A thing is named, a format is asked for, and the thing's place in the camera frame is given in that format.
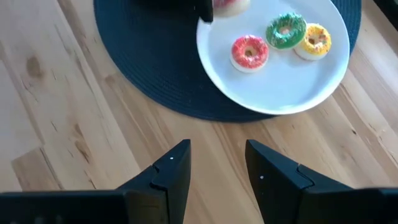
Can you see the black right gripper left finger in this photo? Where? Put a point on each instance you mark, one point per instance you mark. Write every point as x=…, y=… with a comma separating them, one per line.
x=169, y=186

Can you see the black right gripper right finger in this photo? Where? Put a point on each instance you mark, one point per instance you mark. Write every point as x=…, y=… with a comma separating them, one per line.
x=280, y=193

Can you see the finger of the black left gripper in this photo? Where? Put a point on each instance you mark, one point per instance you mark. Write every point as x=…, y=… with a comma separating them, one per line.
x=205, y=11

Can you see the small pink sprinkled donut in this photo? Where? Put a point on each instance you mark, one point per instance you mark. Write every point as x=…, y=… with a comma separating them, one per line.
x=239, y=59
x=231, y=7

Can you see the small green sprinkled donut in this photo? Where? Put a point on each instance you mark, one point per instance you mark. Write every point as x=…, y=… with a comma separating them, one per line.
x=292, y=34

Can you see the small yellow sprinkled donut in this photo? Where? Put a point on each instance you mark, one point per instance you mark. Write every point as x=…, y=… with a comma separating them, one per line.
x=320, y=46

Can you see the black round woven placemat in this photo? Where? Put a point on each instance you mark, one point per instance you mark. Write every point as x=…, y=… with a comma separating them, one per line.
x=149, y=56

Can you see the white round plate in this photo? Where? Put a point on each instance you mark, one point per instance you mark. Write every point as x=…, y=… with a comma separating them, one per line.
x=280, y=84

